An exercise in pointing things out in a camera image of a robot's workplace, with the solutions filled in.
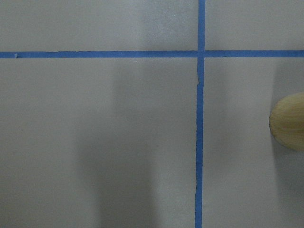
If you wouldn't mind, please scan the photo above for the tan bamboo cup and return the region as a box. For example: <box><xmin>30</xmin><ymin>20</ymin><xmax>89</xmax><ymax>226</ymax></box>
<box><xmin>269</xmin><ymin>92</ymin><xmax>304</xmax><ymax>152</ymax></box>

